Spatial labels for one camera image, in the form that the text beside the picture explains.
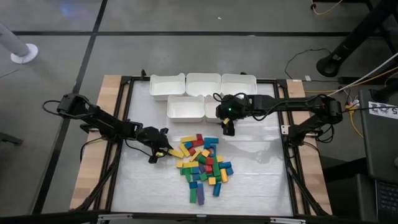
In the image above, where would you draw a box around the white plastic bin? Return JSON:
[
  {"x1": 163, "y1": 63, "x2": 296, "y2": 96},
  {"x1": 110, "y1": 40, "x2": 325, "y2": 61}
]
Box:
[
  {"x1": 185, "y1": 72, "x2": 223, "y2": 98},
  {"x1": 204, "y1": 94, "x2": 243, "y2": 124},
  {"x1": 167, "y1": 94, "x2": 206, "y2": 123},
  {"x1": 149, "y1": 73, "x2": 187, "y2": 101},
  {"x1": 221, "y1": 73, "x2": 258, "y2": 100}
]

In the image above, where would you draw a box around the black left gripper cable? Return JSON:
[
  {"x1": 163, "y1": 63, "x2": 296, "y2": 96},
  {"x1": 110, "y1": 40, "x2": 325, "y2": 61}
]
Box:
[{"x1": 124, "y1": 139, "x2": 154, "y2": 158}]

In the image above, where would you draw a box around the long purple wooden block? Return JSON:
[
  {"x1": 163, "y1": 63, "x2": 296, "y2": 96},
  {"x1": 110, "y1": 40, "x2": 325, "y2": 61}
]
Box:
[{"x1": 197, "y1": 182, "x2": 205, "y2": 206}]

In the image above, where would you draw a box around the white printed label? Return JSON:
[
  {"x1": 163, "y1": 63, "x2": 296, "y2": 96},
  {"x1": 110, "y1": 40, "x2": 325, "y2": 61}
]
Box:
[{"x1": 368, "y1": 101, "x2": 398, "y2": 121}]

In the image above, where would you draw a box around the yellow power cable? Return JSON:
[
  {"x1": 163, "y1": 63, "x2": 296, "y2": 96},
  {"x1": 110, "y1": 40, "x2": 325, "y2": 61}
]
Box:
[{"x1": 344, "y1": 104, "x2": 364, "y2": 139}]

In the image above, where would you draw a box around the black keyboard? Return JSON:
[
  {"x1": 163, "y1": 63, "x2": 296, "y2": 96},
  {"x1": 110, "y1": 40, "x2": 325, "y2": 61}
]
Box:
[{"x1": 374, "y1": 179, "x2": 398, "y2": 224}]

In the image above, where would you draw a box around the blue wooden arch block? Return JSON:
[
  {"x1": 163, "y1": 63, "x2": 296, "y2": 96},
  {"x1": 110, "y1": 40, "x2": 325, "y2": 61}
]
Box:
[{"x1": 203, "y1": 138, "x2": 220, "y2": 149}]

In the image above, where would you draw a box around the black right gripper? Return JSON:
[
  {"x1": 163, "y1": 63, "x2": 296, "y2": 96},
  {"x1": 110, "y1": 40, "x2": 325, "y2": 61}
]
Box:
[{"x1": 215, "y1": 92, "x2": 250, "y2": 137}]

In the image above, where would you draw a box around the black floor cable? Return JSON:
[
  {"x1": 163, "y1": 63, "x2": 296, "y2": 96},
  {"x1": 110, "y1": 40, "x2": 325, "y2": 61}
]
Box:
[{"x1": 284, "y1": 48, "x2": 331, "y2": 80}]

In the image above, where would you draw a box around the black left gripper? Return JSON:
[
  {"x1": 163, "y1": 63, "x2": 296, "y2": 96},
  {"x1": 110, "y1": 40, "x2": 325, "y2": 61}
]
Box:
[{"x1": 136, "y1": 125, "x2": 173, "y2": 165}]

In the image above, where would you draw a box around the grey pole white base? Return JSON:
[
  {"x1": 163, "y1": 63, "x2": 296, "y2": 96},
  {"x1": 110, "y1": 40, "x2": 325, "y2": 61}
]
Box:
[{"x1": 0, "y1": 21, "x2": 39, "y2": 65}]

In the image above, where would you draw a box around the black computer case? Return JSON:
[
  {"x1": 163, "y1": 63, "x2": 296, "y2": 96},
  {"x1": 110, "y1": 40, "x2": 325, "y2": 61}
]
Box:
[{"x1": 358, "y1": 88, "x2": 398, "y2": 184}]

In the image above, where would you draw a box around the black aluminium table frame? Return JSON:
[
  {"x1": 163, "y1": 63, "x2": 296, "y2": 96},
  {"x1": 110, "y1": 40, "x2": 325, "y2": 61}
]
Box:
[{"x1": 70, "y1": 68, "x2": 333, "y2": 218}]

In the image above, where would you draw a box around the black floor bracket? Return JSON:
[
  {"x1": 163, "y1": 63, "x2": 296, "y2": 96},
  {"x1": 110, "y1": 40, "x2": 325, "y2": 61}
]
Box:
[{"x1": 0, "y1": 132, "x2": 24, "y2": 146}]

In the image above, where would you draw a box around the black floor stand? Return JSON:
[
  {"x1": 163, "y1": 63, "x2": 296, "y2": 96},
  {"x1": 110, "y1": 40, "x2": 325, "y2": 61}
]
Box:
[{"x1": 315, "y1": 0, "x2": 398, "y2": 78}]

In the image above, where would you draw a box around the black camera rig crossbar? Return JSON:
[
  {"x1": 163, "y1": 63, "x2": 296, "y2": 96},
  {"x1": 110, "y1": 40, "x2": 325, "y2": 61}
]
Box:
[{"x1": 0, "y1": 210, "x2": 398, "y2": 224}]

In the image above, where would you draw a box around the yellow floor cable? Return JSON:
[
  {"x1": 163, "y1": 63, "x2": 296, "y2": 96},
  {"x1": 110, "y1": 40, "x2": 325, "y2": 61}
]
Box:
[
  {"x1": 303, "y1": 66, "x2": 398, "y2": 94},
  {"x1": 310, "y1": 0, "x2": 344, "y2": 16}
]

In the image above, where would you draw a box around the white cable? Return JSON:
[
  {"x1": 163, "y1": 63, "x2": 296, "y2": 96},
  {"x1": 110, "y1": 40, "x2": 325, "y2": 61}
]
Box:
[{"x1": 327, "y1": 52, "x2": 398, "y2": 97}]

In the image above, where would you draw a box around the white table mat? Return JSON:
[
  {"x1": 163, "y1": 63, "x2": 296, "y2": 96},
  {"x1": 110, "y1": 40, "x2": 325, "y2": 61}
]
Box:
[{"x1": 110, "y1": 79, "x2": 295, "y2": 217}]

